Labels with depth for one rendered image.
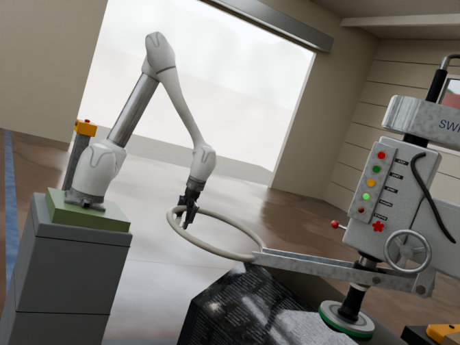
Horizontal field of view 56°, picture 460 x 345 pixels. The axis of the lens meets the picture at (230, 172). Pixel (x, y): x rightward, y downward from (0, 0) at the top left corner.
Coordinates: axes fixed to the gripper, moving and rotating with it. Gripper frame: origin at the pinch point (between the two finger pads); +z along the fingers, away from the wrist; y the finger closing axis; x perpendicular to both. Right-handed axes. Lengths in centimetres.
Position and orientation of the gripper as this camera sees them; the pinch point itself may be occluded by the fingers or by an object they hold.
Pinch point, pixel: (180, 226)
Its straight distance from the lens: 215.2
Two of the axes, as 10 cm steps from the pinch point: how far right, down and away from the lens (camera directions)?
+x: 6.7, 1.0, 7.4
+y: 6.6, 3.8, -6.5
